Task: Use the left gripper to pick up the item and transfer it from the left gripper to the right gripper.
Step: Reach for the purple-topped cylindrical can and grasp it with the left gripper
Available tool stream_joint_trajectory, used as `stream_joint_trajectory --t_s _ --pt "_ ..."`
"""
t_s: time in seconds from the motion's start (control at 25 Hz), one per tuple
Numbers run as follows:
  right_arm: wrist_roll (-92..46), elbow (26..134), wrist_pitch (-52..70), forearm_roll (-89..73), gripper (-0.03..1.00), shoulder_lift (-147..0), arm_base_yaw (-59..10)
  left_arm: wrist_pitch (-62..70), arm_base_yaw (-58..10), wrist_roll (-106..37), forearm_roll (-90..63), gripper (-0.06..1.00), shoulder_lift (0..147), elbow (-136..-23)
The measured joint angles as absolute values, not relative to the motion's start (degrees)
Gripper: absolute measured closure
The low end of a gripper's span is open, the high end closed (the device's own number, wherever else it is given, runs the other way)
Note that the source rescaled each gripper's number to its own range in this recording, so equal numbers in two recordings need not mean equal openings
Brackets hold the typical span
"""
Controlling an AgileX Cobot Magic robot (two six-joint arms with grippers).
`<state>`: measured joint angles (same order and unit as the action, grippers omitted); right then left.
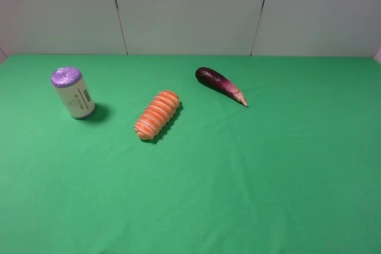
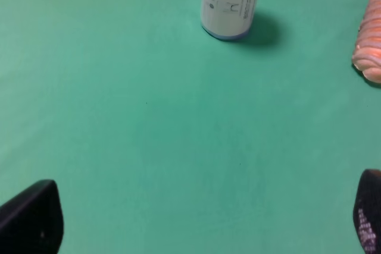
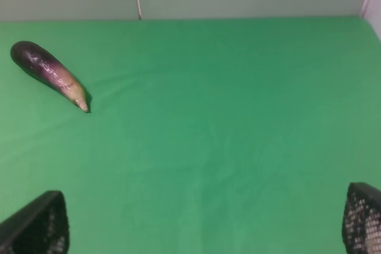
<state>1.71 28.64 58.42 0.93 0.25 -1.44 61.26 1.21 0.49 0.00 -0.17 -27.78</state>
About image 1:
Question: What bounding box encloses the purple garbage bag roll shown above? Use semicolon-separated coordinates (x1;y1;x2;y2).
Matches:
51;67;95;120

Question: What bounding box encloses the orange striped bread toy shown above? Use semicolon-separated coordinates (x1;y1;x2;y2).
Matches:
133;90;180;140

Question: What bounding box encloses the purple eggplant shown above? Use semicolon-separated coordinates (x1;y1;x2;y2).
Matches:
195;67;249;107

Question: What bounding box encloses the green table cloth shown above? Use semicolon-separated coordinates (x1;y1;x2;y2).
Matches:
1;55;380;253

